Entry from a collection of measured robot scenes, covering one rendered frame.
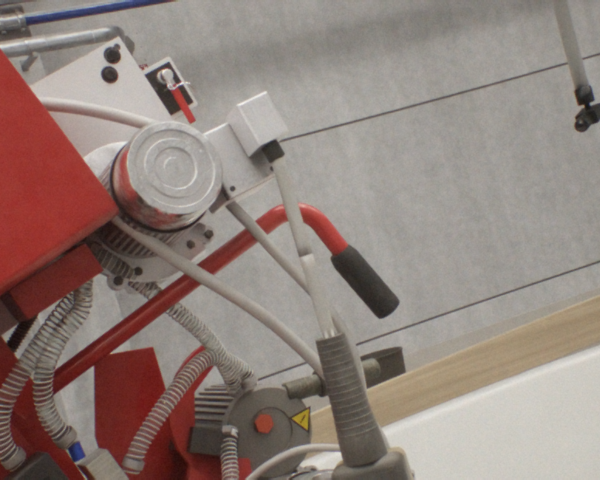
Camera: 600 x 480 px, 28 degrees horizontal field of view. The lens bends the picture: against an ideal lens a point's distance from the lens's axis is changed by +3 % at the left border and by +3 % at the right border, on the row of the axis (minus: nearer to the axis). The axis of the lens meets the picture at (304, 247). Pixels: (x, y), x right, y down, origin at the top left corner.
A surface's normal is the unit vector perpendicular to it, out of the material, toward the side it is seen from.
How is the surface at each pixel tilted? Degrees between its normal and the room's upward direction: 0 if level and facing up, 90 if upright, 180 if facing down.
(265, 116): 81
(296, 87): 90
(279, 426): 90
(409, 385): 90
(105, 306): 90
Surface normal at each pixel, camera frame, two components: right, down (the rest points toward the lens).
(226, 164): 0.37, -0.26
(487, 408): 0.29, -0.07
